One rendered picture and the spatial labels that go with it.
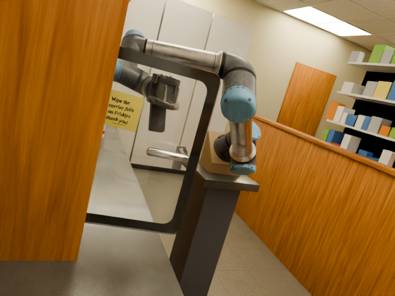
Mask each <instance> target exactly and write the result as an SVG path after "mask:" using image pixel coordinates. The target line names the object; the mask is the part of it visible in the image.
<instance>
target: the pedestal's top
mask: <svg viewBox="0 0 395 296"><path fill-rule="evenodd" d="M195 179H196V180H197V181H198V182H199V183H200V184H201V185H202V186H203V187H211V188H217V189H229V190H241V191H252V192H258V191H259V188H260V185H259V184H258V183H256V182H255V181H254V180H252V179H251V178H250V177H249V176H247V175H240V176H232V175H227V174H217V173H209V172H208V171H207V170H206V169H205V168H203V167H202V166H201V165H200V164H198V167H197V171H196V174H195Z"/></svg>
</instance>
